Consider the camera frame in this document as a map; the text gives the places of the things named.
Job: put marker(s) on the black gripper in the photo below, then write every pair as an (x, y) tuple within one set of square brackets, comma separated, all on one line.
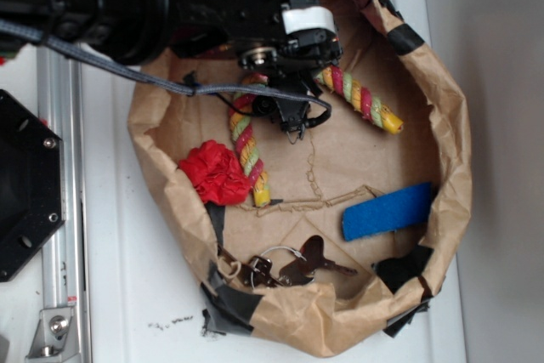
[(307, 43)]

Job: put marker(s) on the brown keys on ring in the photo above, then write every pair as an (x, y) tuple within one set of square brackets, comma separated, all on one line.
[(299, 272)]

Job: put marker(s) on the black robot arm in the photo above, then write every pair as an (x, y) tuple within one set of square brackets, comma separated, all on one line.
[(117, 35)]

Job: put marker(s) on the crumpled red paper ball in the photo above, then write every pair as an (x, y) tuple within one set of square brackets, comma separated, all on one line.
[(215, 173)]

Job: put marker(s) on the blue sponge block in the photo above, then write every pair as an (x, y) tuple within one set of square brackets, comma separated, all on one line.
[(390, 212)]

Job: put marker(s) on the brown paper bag bin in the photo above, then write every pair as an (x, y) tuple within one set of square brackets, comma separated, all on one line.
[(342, 163)]

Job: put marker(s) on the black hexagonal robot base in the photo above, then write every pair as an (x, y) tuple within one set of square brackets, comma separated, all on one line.
[(31, 200)]

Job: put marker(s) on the multicolored twisted rope toy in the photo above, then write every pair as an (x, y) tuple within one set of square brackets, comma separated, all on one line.
[(242, 106)]

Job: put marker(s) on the metal corner bracket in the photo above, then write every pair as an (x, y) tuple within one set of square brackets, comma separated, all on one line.
[(55, 339)]

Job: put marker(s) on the aluminium extrusion rail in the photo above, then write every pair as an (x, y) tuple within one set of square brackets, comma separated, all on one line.
[(63, 255)]

